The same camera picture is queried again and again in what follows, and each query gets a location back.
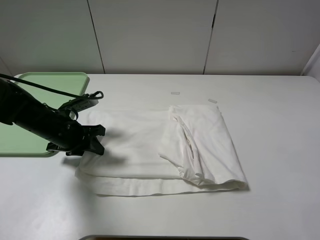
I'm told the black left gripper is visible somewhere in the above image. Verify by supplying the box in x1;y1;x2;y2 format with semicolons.
37;109;106;156

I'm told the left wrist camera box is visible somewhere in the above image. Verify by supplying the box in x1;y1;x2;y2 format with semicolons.
57;95;99;113

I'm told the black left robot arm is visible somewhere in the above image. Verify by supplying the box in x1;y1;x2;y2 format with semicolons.
0;74;106;156

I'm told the light green plastic tray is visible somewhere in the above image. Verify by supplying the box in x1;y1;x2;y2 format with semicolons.
0;72;89;157

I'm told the white short sleeve shirt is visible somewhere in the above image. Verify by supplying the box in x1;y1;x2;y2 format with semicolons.
75;105;248;197

